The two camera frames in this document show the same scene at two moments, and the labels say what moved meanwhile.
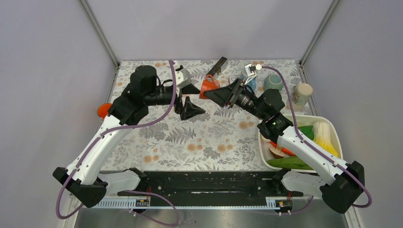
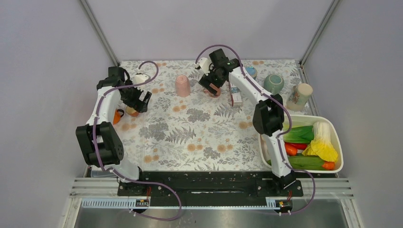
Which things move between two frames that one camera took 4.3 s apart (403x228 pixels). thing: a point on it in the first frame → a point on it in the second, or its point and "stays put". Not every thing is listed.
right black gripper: (227, 95) → (206, 80)
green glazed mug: (273, 81) stays put
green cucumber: (291, 162) stays put
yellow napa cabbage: (322, 137) stays put
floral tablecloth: (196, 133) stays put
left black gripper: (189, 109) → (137, 104)
